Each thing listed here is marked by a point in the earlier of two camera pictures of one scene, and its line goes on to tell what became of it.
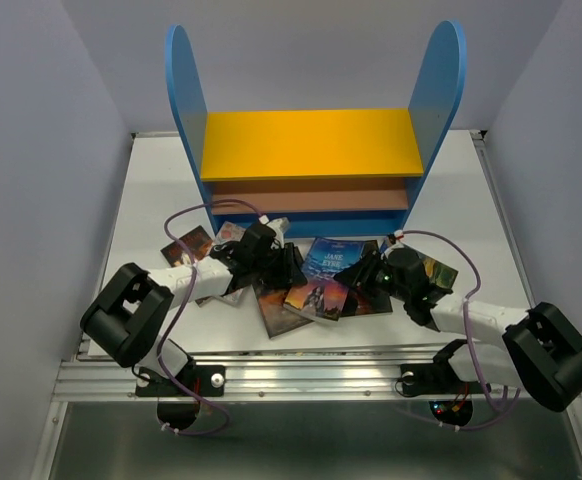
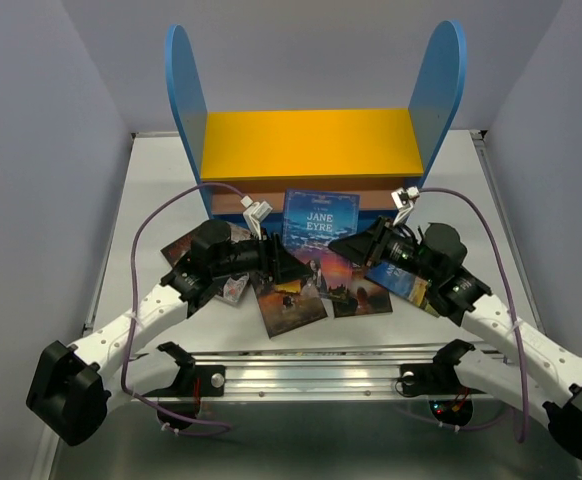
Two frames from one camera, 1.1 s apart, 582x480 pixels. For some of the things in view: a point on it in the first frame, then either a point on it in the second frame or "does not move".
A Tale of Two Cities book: x=278 y=318 does not move
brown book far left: x=198 y=243 does not move
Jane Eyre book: x=322 y=296 → x=311 y=221
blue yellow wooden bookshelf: x=323 y=174 does not move
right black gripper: x=358 y=273 → x=368 y=244
